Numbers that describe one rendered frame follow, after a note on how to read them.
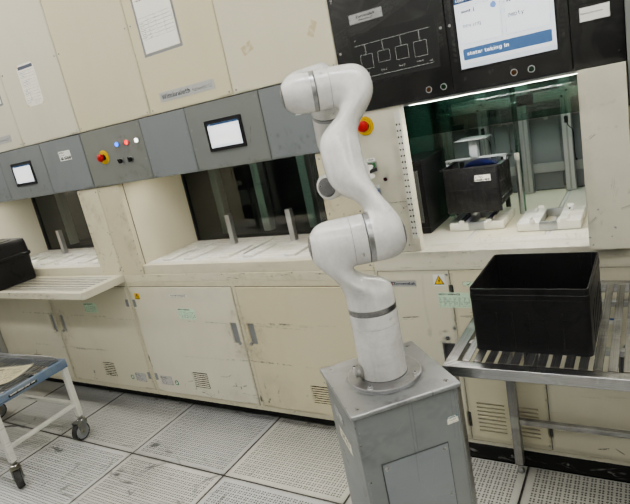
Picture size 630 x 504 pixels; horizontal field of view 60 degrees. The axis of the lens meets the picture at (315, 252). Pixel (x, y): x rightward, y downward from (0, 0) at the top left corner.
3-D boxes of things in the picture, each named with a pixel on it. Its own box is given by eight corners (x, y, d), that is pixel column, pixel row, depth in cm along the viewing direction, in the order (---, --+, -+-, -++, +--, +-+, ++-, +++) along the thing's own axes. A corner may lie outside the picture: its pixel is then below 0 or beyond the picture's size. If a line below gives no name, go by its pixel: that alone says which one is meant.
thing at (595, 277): (500, 307, 164) (493, 254, 160) (603, 310, 149) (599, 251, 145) (475, 349, 142) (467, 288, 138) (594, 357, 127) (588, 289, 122)
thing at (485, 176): (445, 224, 218) (434, 146, 210) (459, 211, 234) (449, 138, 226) (508, 220, 205) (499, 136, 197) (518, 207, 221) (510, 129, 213)
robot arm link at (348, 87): (344, 270, 135) (407, 257, 135) (344, 265, 123) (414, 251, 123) (305, 84, 142) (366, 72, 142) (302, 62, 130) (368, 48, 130)
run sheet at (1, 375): (-48, 392, 269) (-49, 389, 268) (-14, 369, 291) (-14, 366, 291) (5, 386, 263) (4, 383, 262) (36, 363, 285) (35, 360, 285)
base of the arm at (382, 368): (362, 403, 128) (348, 331, 123) (339, 370, 146) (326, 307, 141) (435, 379, 132) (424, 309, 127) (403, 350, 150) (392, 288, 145)
